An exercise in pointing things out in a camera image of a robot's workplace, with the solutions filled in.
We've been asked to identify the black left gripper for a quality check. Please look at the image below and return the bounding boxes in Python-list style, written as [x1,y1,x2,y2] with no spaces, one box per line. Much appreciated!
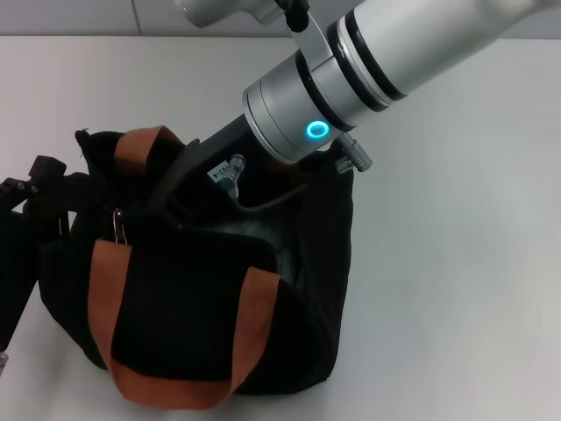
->
[0,155,71,350]

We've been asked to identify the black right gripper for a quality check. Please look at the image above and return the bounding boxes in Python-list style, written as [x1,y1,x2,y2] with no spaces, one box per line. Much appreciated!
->
[126,114,281,229]

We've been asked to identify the silver zipper pull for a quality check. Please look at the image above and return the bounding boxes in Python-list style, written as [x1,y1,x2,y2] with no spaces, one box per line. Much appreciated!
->
[112,209,131,245]

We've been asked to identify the black food bag orange straps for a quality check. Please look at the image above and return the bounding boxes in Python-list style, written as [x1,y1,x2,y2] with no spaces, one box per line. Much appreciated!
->
[37,125,355,409]

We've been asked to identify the right arm cable with connectors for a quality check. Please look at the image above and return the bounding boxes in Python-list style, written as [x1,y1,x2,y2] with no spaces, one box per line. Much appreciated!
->
[221,134,374,215]

